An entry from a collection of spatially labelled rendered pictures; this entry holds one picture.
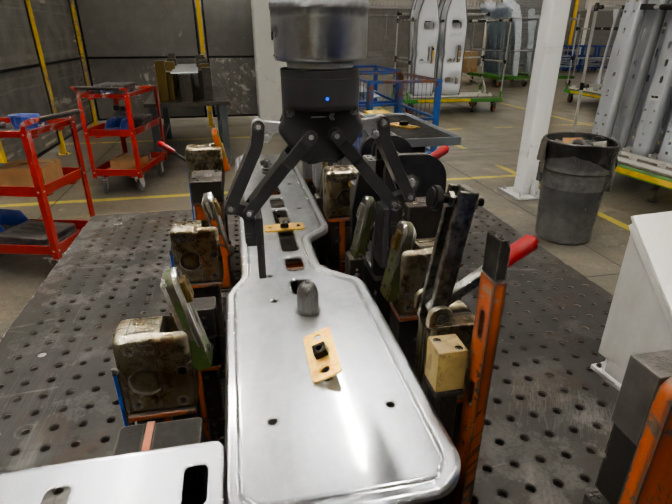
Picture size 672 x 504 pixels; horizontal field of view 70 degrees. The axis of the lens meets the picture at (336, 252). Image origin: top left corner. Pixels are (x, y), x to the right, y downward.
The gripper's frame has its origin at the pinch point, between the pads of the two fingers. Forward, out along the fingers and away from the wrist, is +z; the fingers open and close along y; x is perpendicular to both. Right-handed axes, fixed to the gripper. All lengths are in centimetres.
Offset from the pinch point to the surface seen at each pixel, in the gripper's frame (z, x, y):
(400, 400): 14.2, 8.5, -7.2
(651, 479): 1.2, 32.0, -14.3
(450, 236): -2.1, 1.6, -14.4
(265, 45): -6, -699, -41
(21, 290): 115, -232, 140
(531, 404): 44, -17, -45
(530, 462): 44, -4, -37
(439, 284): 3.9, 1.7, -13.6
